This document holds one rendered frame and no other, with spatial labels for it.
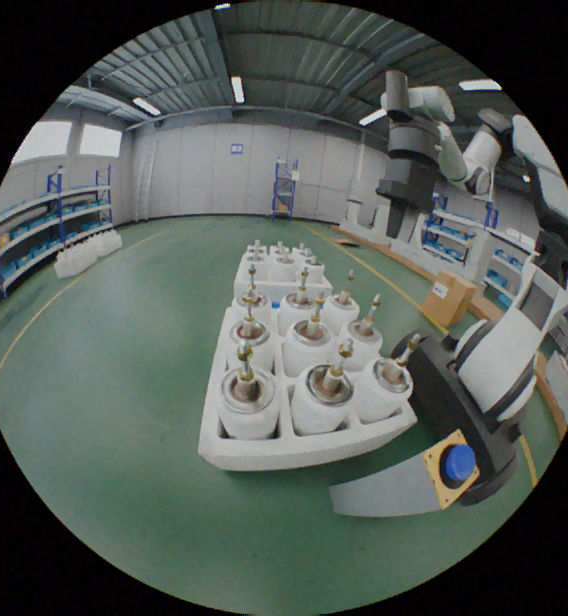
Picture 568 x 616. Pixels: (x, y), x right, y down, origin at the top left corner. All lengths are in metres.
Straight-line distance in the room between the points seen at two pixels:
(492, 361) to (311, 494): 0.43
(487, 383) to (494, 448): 0.23
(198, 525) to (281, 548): 0.17
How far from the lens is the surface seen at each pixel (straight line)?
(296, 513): 0.48
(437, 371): 0.58
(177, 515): 0.51
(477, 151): 0.64
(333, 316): 0.46
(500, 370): 0.39
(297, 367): 0.35
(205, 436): 0.31
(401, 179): 0.30
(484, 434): 0.57
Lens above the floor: 0.47
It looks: 32 degrees down
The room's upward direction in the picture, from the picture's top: 7 degrees clockwise
